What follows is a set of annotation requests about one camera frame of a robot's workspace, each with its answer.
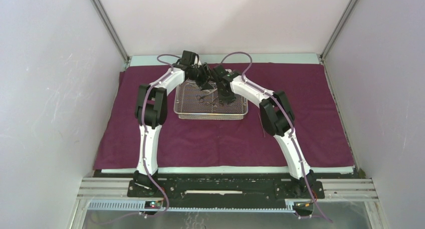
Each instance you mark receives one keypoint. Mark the magenta surgical wrap cloth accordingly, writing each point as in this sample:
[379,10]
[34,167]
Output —
[205,143]

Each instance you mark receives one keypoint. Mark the metal mesh instrument tray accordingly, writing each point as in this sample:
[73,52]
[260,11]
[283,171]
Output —
[194,104]

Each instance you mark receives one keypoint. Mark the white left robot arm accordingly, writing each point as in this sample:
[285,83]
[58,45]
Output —
[152,109]

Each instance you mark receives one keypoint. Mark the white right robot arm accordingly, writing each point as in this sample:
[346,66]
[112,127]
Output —
[276,116]

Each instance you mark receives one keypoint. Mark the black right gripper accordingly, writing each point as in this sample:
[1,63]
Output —
[231,99]

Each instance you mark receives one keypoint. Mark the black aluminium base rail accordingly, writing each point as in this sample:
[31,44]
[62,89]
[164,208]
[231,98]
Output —
[222,195]

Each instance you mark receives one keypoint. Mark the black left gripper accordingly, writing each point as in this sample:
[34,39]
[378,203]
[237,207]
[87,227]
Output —
[207,76]

